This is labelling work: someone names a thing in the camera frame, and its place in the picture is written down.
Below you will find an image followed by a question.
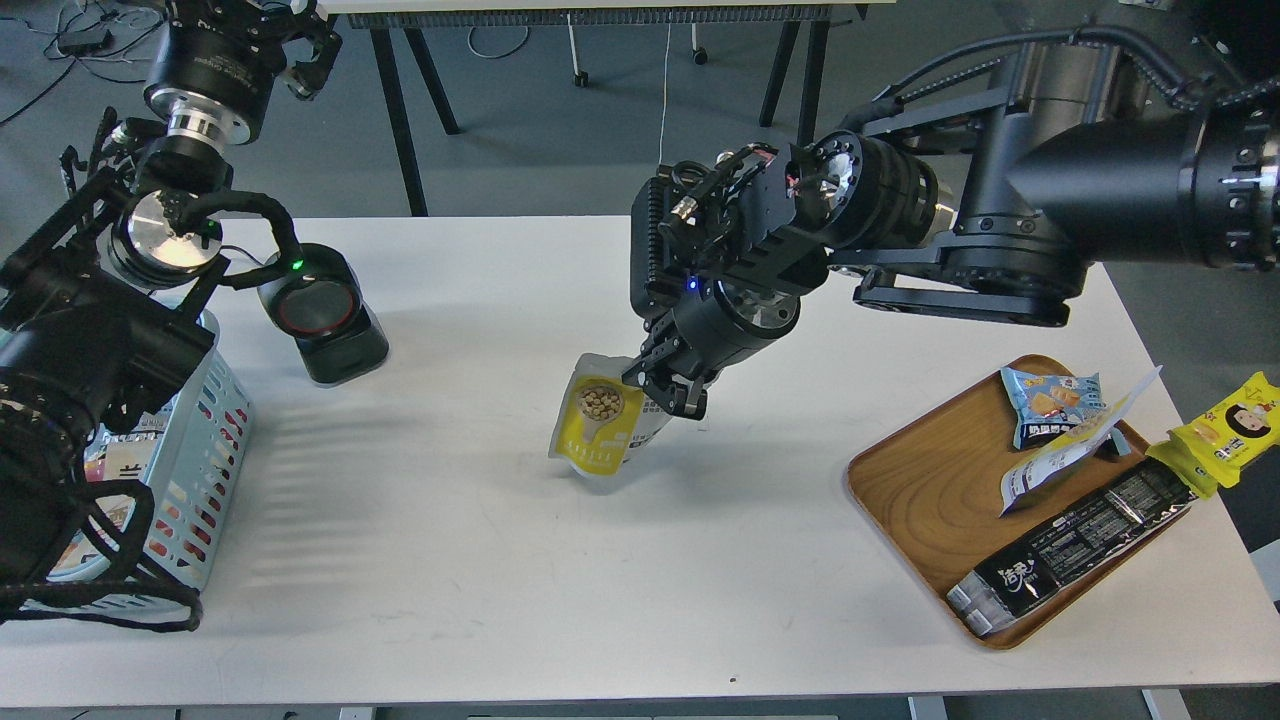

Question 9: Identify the white hanging cable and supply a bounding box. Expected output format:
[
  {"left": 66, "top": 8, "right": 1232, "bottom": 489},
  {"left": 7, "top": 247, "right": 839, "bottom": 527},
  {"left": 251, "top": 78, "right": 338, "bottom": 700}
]
[{"left": 654, "top": 20, "right": 673, "bottom": 170}]

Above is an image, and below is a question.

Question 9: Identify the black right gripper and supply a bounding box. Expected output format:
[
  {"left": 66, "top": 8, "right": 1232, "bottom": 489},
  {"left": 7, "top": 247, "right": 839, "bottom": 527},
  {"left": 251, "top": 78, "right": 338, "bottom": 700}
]
[{"left": 621, "top": 281, "right": 801, "bottom": 420}]

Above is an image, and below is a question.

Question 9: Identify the black leg background table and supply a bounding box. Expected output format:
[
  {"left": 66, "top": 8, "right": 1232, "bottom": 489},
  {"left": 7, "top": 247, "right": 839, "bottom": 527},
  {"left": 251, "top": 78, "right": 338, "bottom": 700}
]
[{"left": 321, "top": 1, "right": 864, "bottom": 217}]

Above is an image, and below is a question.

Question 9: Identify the white yellow snack pouch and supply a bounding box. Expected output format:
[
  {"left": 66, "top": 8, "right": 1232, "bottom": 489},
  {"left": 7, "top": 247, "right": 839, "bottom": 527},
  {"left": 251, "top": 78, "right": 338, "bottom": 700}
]
[{"left": 1000, "top": 366, "right": 1162, "bottom": 515}]

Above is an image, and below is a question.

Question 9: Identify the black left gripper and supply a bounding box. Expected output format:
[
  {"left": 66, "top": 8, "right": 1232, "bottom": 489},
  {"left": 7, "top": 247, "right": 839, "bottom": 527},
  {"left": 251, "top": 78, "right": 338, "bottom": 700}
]
[{"left": 143, "top": 1, "right": 343, "bottom": 146}]

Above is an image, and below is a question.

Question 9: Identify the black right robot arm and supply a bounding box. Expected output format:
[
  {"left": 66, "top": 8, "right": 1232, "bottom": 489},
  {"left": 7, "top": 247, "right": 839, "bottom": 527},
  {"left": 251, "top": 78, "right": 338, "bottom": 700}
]
[{"left": 621, "top": 1, "right": 1277, "bottom": 419}]

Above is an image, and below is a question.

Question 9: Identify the floor cables and adapter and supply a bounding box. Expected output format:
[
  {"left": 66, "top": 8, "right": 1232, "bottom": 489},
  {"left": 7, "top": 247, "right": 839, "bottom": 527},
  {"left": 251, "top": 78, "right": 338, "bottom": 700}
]
[{"left": 0, "top": 0, "right": 172, "bottom": 129}]

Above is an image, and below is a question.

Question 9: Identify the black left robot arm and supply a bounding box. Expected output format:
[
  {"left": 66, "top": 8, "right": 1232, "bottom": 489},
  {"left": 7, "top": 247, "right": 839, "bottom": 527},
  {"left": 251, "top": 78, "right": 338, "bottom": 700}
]
[{"left": 3, "top": 1, "right": 342, "bottom": 633}]

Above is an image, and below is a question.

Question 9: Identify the yellow nut snack pouch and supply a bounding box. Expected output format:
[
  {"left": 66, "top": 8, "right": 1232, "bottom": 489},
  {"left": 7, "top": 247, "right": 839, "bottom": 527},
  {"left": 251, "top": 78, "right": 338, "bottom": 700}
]
[{"left": 548, "top": 354, "right": 671, "bottom": 477}]

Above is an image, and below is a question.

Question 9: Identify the black barcode scanner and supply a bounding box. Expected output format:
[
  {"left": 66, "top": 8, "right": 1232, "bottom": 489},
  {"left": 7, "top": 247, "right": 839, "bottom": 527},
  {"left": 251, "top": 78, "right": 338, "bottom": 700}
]
[{"left": 257, "top": 243, "right": 389, "bottom": 386}]

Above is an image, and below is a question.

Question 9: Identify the black long cracker package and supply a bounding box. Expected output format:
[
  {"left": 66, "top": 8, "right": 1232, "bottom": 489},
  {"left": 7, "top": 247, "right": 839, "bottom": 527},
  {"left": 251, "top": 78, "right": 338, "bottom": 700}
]
[{"left": 945, "top": 459, "right": 1197, "bottom": 637}]

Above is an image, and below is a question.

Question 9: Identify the blue chip snack bag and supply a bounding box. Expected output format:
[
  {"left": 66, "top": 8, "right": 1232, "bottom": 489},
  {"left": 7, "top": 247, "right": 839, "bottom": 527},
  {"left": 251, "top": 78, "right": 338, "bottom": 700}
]
[{"left": 1000, "top": 366, "right": 1108, "bottom": 451}]

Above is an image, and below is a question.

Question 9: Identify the yellow cartoon snack bag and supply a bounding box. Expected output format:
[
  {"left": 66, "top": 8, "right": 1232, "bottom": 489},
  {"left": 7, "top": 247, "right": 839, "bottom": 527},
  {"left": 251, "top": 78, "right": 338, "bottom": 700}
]
[{"left": 1146, "top": 372, "right": 1279, "bottom": 498}]

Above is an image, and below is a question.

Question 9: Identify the wooden tray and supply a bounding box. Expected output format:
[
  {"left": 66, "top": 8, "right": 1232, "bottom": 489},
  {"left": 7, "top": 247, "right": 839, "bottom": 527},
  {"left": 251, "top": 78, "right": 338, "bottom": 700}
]
[{"left": 847, "top": 355, "right": 1187, "bottom": 650}]

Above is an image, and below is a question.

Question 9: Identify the light blue plastic basket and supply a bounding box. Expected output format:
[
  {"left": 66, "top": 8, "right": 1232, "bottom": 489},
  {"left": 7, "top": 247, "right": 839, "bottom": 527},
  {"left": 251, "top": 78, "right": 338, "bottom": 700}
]
[{"left": 3, "top": 309, "right": 253, "bottom": 632}]

